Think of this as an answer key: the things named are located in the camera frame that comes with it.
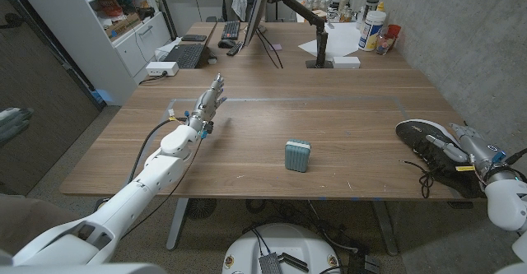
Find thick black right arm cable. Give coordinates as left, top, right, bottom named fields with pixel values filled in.
left=504, top=148, right=527, bottom=166

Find black remote control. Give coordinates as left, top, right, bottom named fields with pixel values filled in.
left=226, top=41, right=245, bottom=57

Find orange snack bag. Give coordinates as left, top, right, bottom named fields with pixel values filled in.
left=97, top=0, right=124, bottom=18

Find brown fabric seat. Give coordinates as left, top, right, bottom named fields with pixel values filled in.
left=0, top=194, right=82, bottom=258

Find black silver thermos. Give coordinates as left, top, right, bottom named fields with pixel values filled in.
left=364, top=0, right=380, bottom=20

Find white shelf cabinet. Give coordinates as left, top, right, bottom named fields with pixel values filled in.
left=12, top=0, right=172, bottom=106

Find black white sneaker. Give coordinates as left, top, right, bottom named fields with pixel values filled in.
left=395, top=118, right=487, bottom=200

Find white power box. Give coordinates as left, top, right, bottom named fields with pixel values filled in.
left=145, top=61, right=180, bottom=77

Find cardboard box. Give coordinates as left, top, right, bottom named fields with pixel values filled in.
left=105, top=12, right=141, bottom=40

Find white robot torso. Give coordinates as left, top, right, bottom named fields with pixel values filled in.
left=222, top=223, right=342, bottom=274

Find flat white box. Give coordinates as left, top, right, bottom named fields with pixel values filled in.
left=331, top=55, right=361, bottom=70

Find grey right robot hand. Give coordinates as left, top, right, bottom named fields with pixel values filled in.
left=426, top=122, right=520, bottom=184

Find black laptop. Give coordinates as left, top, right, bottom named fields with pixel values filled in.
left=163, top=43, right=206, bottom=69

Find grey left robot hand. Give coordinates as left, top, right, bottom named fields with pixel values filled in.
left=188, top=72, right=228, bottom=133

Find blue plastic piece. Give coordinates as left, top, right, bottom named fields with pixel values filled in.
left=91, top=88, right=114, bottom=104

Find clear glass cup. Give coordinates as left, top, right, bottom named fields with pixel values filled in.
left=375, top=33, right=396, bottom=56

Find black keyboard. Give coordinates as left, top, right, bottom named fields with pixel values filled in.
left=221, top=20, right=241, bottom=41

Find computer monitor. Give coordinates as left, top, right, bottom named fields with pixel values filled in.
left=242, top=0, right=273, bottom=48

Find white wipes canister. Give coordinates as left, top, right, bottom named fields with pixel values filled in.
left=357, top=10, right=387, bottom=53

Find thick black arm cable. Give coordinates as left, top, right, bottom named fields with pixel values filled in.
left=128, top=117, right=189, bottom=183
left=504, top=148, right=527, bottom=166

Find grey table leg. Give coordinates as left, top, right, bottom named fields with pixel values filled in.
left=372, top=199, right=399, bottom=257
left=166, top=197, right=189, bottom=251

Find teal ribbed soap box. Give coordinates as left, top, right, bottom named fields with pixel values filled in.
left=284, top=138, right=312, bottom=174

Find black monitor cables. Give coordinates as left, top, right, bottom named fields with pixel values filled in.
left=254, top=29, right=284, bottom=69

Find white paper sheet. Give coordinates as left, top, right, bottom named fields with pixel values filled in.
left=297, top=21, right=363, bottom=59

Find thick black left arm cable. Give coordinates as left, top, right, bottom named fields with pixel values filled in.
left=128, top=117, right=189, bottom=183

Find white plastic bag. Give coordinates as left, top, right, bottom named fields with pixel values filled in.
left=154, top=36, right=182, bottom=61

